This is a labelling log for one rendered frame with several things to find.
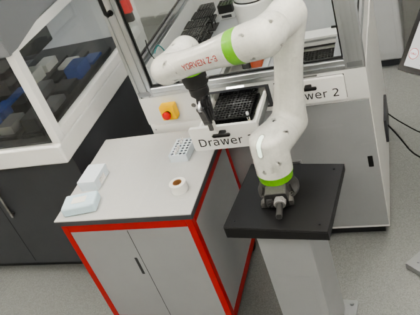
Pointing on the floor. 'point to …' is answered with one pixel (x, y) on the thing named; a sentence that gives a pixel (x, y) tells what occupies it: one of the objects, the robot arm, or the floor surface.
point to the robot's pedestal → (305, 277)
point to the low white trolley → (162, 230)
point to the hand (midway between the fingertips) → (212, 128)
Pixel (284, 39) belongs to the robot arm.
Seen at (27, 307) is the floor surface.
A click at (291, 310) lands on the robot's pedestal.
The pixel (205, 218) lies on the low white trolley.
